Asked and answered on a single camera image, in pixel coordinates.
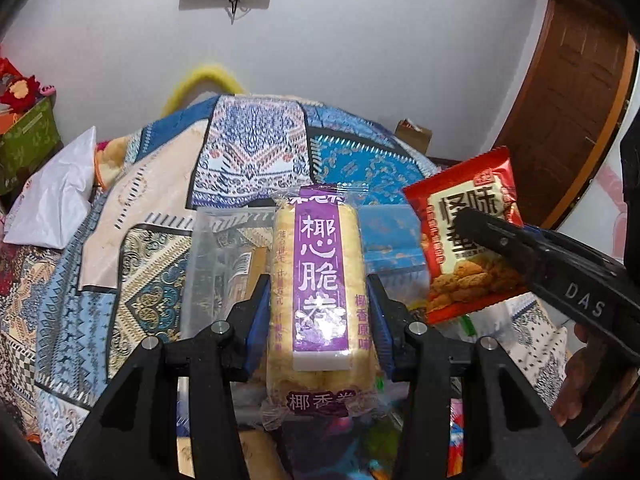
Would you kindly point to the clear plastic storage bin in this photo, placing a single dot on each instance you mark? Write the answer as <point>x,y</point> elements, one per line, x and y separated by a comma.
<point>230,250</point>

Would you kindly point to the toasted bun slice pack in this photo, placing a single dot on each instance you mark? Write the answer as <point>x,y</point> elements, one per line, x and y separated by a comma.
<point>260,455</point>

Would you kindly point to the brown wooden door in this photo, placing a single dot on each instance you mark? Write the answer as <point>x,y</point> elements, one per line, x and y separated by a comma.
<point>564,115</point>

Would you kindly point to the small cardboard box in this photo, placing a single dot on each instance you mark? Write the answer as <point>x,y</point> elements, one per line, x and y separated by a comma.
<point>414,135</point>

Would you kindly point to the patchwork patterned bed quilt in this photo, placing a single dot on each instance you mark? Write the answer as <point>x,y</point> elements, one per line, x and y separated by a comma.
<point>71,317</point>

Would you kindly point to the white pillow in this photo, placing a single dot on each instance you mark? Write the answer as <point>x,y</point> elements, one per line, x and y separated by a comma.
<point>56,199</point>

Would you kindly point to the green storage box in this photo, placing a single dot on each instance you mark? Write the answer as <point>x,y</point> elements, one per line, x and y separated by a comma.
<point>27,145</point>

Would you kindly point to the purple label coconut roll pack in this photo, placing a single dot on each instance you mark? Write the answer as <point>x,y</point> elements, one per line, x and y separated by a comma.
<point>320,357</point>

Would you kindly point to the red spicy snack bag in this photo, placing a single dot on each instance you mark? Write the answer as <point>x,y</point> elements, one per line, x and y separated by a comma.
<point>453,207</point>

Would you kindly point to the yellow foam bed guard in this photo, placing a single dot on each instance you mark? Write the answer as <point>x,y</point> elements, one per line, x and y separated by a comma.
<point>203,78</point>

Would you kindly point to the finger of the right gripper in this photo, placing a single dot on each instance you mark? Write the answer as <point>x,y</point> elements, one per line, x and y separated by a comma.
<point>500,239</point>

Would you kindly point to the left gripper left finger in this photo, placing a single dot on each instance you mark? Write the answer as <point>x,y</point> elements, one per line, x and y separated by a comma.
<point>131,432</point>

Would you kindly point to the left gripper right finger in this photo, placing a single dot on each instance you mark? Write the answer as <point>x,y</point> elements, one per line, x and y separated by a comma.
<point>507,432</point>

